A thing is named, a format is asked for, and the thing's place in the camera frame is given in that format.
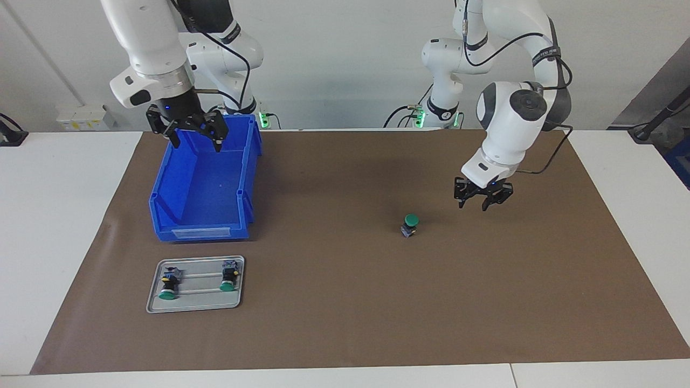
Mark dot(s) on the blue plastic storage bin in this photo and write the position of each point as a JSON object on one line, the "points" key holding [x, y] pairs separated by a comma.
{"points": [[205, 183]]}

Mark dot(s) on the blue crate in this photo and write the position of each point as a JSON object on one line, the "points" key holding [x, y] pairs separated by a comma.
{"points": [[680, 161]]}

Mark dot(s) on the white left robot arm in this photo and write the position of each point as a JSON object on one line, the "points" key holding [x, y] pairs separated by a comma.
{"points": [[512, 124]]}

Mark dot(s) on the brown table mat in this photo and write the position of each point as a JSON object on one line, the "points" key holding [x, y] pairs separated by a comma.
{"points": [[323, 296]]}

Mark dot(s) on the green mushroom push button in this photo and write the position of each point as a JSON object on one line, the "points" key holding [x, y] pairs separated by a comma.
{"points": [[411, 220], [228, 277], [168, 285]]}

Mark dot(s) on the black table clamp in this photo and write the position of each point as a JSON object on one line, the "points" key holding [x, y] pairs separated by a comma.
{"points": [[12, 137]]}

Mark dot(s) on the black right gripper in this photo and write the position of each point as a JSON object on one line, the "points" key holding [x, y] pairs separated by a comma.
{"points": [[180, 105]]}

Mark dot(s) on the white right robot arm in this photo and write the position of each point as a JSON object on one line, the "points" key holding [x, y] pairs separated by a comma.
{"points": [[145, 37]]}

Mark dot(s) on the grey metal tray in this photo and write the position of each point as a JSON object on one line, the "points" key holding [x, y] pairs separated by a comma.
{"points": [[205, 304]]}

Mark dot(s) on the white wall socket box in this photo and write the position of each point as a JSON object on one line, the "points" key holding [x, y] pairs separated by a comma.
{"points": [[81, 116]]}

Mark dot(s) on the black stand pole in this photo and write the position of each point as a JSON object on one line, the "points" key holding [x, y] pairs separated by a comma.
{"points": [[641, 133]]}

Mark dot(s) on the green lit base connector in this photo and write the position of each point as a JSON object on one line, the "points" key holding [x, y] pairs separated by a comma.
{"points": [[418, 117], [264, 118]]}

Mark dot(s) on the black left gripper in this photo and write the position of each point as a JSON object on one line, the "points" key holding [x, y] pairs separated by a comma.
{"points": [[488, 189]]}

